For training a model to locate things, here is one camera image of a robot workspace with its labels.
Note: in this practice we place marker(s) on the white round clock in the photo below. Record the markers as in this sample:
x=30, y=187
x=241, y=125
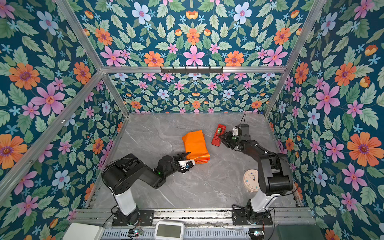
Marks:
x=250, y=180

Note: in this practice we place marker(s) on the red tape dispenser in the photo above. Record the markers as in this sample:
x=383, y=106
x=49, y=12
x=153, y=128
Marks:
x=216, y=141

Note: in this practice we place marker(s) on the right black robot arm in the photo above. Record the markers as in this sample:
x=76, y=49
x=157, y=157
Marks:
x=274, y=173

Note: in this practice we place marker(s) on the white display device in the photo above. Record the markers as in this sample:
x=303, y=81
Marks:
x=169, y=230

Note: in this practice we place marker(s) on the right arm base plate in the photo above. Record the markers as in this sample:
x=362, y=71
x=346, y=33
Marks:
x=242, y=217

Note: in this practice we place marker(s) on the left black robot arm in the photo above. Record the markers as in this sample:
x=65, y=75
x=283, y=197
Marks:
x=120, y=175

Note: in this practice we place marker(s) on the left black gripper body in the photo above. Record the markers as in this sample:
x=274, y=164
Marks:
x=174, y=167

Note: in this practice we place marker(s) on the green mat bottom right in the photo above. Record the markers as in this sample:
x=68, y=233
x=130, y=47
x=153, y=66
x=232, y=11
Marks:
x=299, y=232

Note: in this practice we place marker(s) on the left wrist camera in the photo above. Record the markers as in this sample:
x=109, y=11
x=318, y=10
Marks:
x=185, y=166

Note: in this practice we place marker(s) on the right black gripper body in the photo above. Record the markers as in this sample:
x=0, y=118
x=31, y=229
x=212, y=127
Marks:
x=234, y=140

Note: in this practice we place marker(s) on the black hook rail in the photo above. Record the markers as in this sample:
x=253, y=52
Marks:
x=191, y=70

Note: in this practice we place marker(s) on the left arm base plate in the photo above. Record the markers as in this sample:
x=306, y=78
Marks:
x=136, y=218

